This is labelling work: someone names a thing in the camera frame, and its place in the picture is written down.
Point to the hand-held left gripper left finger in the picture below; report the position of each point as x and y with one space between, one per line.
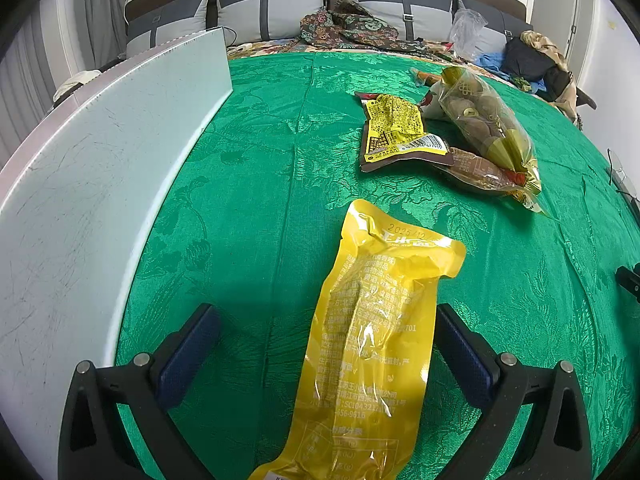
187 360

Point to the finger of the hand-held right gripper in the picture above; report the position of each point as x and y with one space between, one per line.
631 284

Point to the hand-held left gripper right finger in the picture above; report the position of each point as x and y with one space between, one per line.
467 360

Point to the large yellow snack pouch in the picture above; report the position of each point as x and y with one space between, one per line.
365 335

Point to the clear bag of round snacks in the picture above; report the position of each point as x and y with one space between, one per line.
480 110

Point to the yellow printed snack packet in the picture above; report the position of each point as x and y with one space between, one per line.
395 125

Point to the clear brown snack packet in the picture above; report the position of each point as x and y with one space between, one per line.
475 167

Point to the white board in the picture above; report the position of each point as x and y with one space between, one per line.
90 185

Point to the green patterned tablecloth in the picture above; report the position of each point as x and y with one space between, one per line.
280 170

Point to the black garment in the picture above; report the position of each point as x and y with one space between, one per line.
530 60

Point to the tan patterned garment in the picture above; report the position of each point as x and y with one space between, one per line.
542 42

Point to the blue cloth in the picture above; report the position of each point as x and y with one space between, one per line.
492 62

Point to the grey headboard cushion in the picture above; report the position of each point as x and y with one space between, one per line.
505 22
400 0
170 20
270 5

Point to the white cloth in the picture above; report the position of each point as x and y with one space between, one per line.
75 85

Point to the clear plastic bag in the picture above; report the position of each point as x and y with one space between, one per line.
467 32

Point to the floral bed sheet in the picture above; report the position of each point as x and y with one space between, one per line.
265 50

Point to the dark patterned cloth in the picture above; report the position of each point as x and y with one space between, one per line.
360 25

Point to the grey curtain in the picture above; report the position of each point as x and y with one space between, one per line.
102 5

